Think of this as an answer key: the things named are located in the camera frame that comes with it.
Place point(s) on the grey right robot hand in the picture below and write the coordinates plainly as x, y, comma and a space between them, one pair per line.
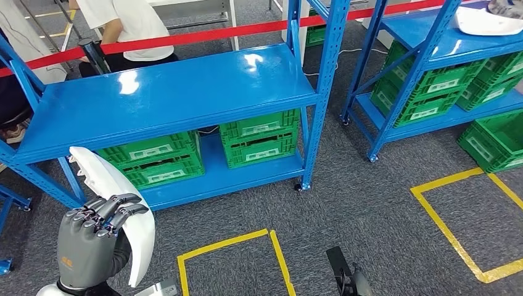
361, 286

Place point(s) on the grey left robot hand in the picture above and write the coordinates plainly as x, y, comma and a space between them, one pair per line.
81, 253

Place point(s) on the white curved plastic part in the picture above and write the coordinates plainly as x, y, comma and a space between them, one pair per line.
482, 24
102, 175

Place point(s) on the grey plastic part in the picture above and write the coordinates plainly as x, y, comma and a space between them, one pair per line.
506, 8

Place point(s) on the person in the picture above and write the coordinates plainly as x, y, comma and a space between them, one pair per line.
8, 94
139, 24

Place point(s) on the white stand panel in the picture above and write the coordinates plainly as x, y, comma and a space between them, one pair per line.
24, 32

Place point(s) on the red barrier belt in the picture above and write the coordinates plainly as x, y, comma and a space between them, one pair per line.
196, 36

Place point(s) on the black barrier post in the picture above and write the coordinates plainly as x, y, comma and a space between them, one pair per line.
94, 57

